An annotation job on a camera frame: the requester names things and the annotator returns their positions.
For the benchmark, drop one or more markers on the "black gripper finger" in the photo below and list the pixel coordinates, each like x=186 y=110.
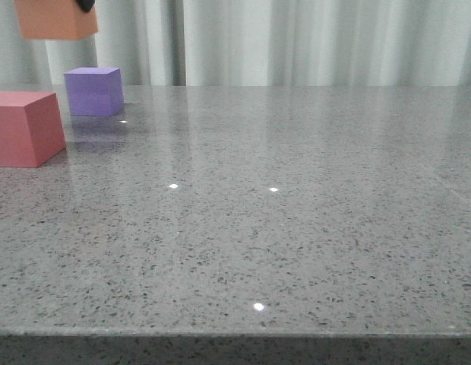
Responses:
x=86 y=5

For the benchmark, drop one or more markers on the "orange foam cube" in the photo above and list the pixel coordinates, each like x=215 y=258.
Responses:
x=54 y=20

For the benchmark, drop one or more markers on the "pale green pleated curtain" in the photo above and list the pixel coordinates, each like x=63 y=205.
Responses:
x=256 y=43

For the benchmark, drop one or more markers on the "purple foam cube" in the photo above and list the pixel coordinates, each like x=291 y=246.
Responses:
x=94 y=91

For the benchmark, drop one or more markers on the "red foam cube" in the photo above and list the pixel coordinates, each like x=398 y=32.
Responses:
x=31 y=129

